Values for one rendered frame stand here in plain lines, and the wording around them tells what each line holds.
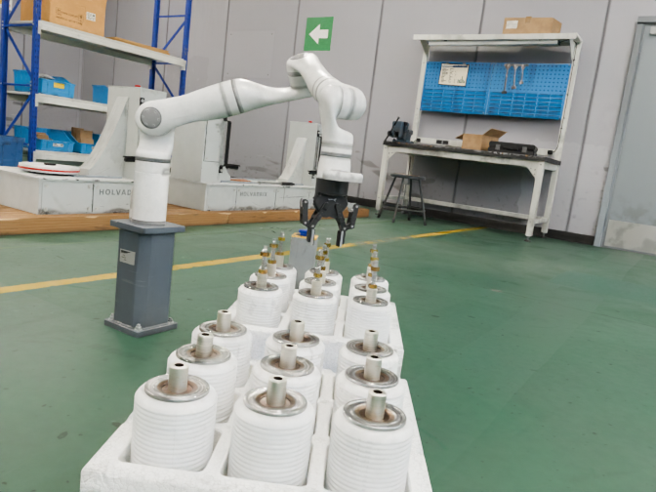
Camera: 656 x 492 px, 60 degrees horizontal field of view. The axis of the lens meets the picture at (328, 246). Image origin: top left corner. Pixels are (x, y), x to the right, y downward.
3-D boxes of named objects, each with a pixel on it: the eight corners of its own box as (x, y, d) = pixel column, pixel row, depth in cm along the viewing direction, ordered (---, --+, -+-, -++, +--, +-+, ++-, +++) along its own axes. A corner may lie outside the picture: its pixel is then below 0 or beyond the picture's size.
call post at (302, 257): (278, 343, 162) (291, 236, 157) (282, 336, 169) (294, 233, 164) (303, 347, 162) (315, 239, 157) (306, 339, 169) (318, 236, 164)
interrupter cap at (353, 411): (341, 429, 63) (342, 423, 63) (343, 399, 71) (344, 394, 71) (408, 437, 63) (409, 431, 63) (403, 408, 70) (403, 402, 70)
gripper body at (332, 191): (345, 177, 134) (340, 216, 135) (310, 173, 131) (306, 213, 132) (356, 179, 127) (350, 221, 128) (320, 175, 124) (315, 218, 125)
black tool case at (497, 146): (492, 153, 564) (494, 143, 562) (536, 157, 547) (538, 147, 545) (486, 151, 534) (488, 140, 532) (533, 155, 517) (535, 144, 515)
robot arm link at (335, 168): (324, 180, 120) (328, 150, 119) (308, 176, 131) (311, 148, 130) (363, 184, 123) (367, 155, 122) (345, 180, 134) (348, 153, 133)
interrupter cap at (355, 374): (344, 387, 75) (344, 381, 75) (345, 365, 82) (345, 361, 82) (400, 393, 75) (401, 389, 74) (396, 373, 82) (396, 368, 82)
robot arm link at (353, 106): (373, 95, 124) (351, 80, 135) (336, 88, 121) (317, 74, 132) (365, 126, 127) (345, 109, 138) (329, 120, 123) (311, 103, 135)
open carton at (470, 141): (469, 151, 592) (473, 130, 589) (504, 154, 564) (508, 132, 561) (453, 148, 572) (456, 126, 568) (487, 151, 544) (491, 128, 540)
